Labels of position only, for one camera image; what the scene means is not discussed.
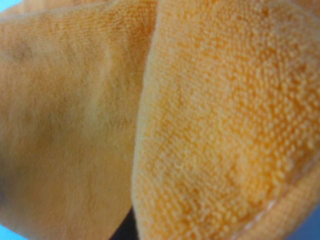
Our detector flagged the orange terry towel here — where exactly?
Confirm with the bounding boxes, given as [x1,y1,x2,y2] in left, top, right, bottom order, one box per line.
[0,0,320,240]

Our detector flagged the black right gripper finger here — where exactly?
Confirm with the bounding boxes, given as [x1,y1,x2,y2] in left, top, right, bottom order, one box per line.
[109,208,139,240]

